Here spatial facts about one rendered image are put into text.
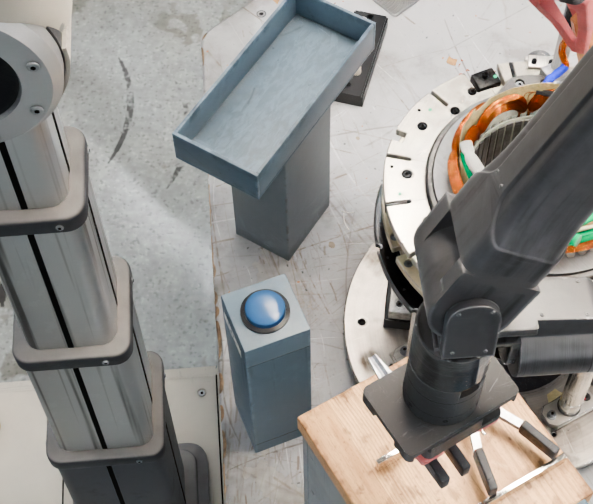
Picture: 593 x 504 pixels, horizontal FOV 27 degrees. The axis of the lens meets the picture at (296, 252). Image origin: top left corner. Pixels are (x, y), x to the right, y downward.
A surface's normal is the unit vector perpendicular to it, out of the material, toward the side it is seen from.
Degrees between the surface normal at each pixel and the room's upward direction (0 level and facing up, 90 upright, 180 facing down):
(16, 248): 90
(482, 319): 83
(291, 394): 90
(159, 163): 0
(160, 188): 0
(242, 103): 0
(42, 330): 90
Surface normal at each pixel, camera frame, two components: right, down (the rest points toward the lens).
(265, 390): 0.36, 0.79
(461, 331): 0.07, 0.77
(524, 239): 0.12, 0.61
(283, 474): -0.01, -0.53
